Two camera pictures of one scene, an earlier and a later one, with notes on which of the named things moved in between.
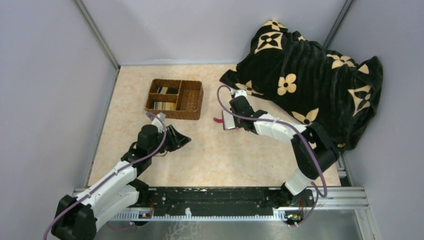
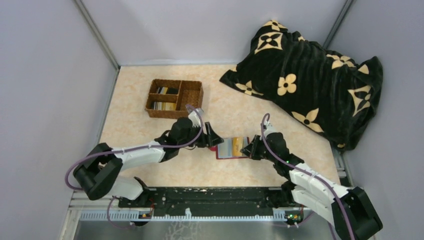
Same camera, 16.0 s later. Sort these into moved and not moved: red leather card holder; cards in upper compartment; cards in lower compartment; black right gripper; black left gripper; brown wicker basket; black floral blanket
Moved: black left gripper; red leather card holder; black right gripper
Not moved: cards in upper compartment; cards in lower compartment; brown wicker basket; black floral blanket
